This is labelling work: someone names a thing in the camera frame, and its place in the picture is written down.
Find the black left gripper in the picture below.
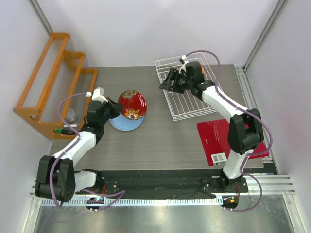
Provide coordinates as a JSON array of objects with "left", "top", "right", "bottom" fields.
[{"left": 99, "top": 97, "right": 123, "bottom": 126}]

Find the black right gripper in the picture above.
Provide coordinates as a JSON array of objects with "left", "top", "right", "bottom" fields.
[{"left": 159, "top": 69, "right": 192, "bottom": 94}]

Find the light blue plate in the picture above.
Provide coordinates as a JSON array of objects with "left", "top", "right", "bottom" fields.
[{"left": 109, "top": 115, "right": 144, "bottom": 132}]

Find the red floral plate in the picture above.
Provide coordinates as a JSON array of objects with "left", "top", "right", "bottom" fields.
[{"left": 118, "top": 90, "right": 147, "bottom": 120}]

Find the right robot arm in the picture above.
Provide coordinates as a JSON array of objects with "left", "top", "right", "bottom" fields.
[{"left": 159, "top": 61, "right": 263, "bottom": 192}]

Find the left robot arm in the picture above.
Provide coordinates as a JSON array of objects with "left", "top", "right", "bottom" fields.
[{"left": 35, "top": 99, "right": 123, "bottom": 207}]

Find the orange wooden rack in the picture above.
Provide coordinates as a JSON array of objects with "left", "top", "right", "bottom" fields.
[{"left": 14, "top": 33, "right": 98, "bottom": 140}]

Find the white marker pen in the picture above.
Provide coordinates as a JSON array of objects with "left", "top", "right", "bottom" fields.
[{"left": 63, "top": 124, "right": 79, "bottom": 128}]

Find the clear plastic cup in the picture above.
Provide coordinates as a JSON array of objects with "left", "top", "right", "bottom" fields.
[{"left": 66, "top": 108, "right": 77, "bottom": 122}]

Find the green marker pen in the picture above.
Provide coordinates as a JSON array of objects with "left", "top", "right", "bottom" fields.
[{"left": 54, "top": 129, "right": 76, "bottom": 135}]

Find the red cutting board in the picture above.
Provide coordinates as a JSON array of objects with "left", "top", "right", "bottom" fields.
[{"left": 196, "top": 119, "right": 270, "bottom": 167}]

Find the white wire dish rack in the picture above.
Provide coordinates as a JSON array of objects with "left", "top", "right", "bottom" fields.
[{"left": 155, "top": 52, "right": 216, "bottom": 121}]

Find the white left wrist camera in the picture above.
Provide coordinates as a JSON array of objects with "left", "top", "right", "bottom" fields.
[{"left": 86, "top": 87, "right": 108, "bottom": 103}]

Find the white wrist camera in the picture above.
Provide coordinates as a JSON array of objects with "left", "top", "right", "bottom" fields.
[
  {"left": 86, "top": 87, "right": 108, "bottom": 103},
  {"left": 179, "top": 55, "right": 188, "bottom": 74}
]

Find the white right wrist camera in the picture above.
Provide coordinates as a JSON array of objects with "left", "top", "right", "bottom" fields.
[{"left": 179, "top": 55, "right": 188, "bottom": 74}]

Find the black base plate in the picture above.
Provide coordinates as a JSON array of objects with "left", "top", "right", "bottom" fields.
[{"left": 75, "top": 168, "right": 248, "bottom": 200}]

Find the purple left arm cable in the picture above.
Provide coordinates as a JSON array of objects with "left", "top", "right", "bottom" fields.
[{"left": 50, "top": 93, "right": 126, "bottom": 211}]

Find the grey wall conduit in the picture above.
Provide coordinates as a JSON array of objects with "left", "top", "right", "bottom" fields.
[{"left": 28, "top": 0, "right": 53, "bottom": 35}]

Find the aluminium frame rail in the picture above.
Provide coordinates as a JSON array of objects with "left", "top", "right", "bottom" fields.
[{"left": 37, "top": 175, "right": 296, "bottom": 209}]

